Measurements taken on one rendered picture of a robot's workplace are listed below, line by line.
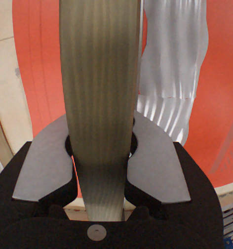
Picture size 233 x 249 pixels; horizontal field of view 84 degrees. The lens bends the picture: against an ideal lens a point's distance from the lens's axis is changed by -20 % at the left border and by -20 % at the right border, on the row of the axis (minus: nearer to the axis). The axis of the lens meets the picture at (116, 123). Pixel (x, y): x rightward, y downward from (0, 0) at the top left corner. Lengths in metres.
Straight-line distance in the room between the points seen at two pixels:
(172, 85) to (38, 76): 0.15
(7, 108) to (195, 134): 0.25
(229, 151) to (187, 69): 0.18
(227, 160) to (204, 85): 0.17
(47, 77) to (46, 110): 0.04
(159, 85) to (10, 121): 0.19
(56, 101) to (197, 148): 0.20
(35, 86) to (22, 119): 0.05
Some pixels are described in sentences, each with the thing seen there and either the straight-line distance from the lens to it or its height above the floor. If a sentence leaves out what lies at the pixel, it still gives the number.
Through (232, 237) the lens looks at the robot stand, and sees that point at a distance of 0.85.
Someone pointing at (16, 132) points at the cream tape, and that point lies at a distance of 0.24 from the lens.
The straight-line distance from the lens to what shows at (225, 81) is 0.22.
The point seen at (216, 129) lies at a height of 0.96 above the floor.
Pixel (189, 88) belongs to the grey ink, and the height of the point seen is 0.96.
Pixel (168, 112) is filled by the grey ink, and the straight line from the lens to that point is 0.19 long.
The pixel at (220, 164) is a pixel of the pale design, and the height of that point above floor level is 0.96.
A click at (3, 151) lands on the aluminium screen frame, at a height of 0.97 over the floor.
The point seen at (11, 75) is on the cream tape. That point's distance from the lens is 0.20.
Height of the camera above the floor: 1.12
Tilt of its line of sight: 58 degrees down
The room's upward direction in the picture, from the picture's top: 176 degrees clockwise
